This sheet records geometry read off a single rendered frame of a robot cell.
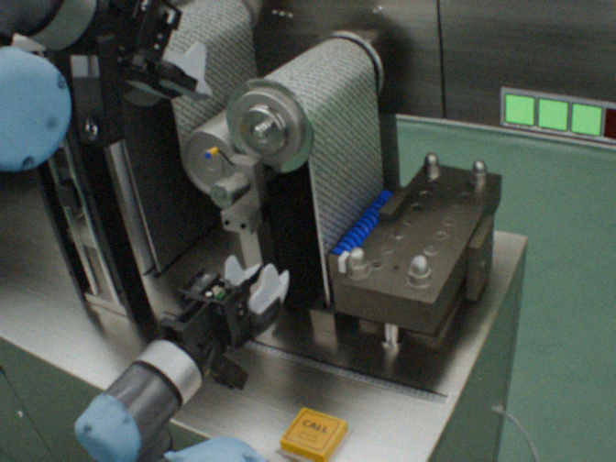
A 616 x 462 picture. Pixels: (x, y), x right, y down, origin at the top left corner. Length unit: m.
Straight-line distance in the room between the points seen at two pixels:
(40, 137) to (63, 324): 0.87
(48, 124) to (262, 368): 0.70
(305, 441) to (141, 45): 0.55
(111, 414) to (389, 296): 0.45
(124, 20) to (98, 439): 0.42
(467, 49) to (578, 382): 1.43
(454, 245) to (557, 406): 1.23
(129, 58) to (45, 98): 0.25
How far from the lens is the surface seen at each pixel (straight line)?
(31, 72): 0.39
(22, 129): 0.39
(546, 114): 1.10
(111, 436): 0.66
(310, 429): 0.89
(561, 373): 2.27
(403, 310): 0.93
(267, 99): 0.89
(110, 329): 1.19
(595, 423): 2.14
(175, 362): 0.71
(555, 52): 1.07
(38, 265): 1.46
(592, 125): 1.10
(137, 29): 0.64
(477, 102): 1.13
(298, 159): 0.92
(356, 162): 1.05
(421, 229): 1.05
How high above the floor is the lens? 1.61
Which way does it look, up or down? 32 degrees down
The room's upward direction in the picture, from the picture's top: 8 degrees counter-clockwise
